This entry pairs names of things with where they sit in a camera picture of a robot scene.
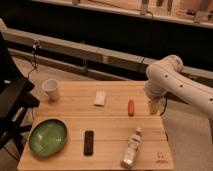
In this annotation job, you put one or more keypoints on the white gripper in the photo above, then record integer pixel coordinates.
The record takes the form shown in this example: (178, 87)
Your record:
(154, 106)

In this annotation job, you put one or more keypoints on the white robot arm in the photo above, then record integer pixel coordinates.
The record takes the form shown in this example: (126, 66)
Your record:
(164, 76)

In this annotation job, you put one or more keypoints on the white paper cup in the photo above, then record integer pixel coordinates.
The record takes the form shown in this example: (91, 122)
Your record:
(50, 87)

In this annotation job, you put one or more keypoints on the white sponge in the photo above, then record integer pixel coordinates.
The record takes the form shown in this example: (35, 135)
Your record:
(100, 98)

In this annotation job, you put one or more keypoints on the clear plastic bottle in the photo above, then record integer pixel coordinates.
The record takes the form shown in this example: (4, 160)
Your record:
(130, 153)

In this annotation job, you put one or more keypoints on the black office chair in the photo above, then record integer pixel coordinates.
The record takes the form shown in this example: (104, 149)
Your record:
(15, 99)

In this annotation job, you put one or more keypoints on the black remote control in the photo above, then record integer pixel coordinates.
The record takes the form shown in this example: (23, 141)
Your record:
(88, 142)

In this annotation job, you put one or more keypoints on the green bowl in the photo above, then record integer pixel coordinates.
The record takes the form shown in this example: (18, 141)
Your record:
(48, 137)

